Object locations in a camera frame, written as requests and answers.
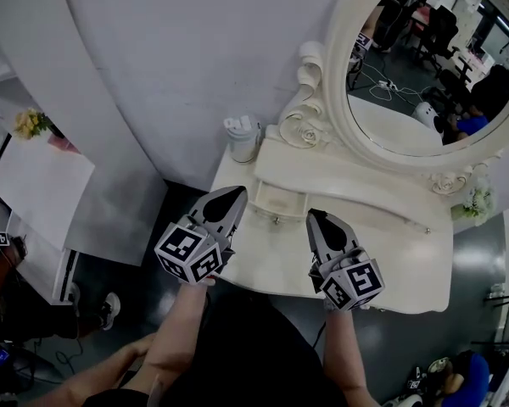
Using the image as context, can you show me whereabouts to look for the person's bare leg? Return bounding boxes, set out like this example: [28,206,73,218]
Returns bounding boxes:
[53,332,158,407]

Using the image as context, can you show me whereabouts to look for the oval white-framed mirror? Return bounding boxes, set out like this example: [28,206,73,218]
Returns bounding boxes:
[323,0,509,174]

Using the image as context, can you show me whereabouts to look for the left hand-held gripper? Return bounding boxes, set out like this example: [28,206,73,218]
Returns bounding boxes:
[154,185,249,287]

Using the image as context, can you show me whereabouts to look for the black floor cable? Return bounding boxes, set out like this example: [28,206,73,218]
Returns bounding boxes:
[53,336,85,375]

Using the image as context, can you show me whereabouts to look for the long white drawer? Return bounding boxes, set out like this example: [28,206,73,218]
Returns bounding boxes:
[305,195,454,235]

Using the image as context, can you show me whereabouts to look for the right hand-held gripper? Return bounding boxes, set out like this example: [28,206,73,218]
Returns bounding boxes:
[305,208,386,312]

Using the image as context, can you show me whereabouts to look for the person's left forearm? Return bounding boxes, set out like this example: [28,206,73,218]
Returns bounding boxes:
[122,284,211,402]

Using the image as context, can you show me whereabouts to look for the white dressing table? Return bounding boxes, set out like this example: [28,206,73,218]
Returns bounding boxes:
[210,0,509,314]

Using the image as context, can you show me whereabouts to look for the person's right forearm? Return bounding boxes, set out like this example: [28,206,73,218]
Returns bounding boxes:
[322,307,381,407]

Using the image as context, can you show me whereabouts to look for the small white dressing table drawer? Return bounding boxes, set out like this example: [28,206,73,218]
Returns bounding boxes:
[251,179,310,225]

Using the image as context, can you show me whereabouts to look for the white flower bouquet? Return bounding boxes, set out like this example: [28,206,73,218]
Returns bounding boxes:
[450,178,496,227]

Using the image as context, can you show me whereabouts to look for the yellow flower bouquet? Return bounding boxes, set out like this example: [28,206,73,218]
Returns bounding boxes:
[13,107,53,141]

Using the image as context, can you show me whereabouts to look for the person's left hand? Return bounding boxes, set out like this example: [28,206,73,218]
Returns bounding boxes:
[180,275,217,288]

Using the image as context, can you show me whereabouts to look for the metal clothes rack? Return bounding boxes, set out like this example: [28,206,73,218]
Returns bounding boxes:
[469,285,509,349]

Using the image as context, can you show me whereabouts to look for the clear jar with white lid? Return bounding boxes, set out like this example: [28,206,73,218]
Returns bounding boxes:
[223,114,263,164]

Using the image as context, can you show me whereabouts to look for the white cabinet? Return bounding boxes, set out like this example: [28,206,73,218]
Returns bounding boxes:
[0,137,97,254]

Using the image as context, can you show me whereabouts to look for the person's black clothing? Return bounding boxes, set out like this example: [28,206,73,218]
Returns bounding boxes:
[82,284,383,407]

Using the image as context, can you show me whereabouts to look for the pink box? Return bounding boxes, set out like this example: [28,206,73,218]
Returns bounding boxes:
[48,135,82,155]

